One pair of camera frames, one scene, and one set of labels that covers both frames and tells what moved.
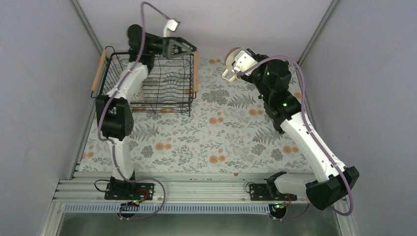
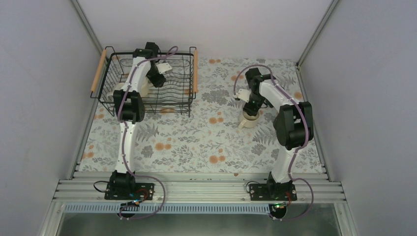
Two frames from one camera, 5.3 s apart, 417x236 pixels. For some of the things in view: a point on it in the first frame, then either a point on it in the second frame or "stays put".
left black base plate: (130, 191) stays put
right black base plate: (269, 192) stays put
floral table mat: (226, 131) stays put
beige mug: (229, 74) to (249, 121)
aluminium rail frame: (82, 192) stays put
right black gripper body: (259, 57) to (258, 102)
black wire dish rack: (172, 84) stays put
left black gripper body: (164, 47) to (152, 77)
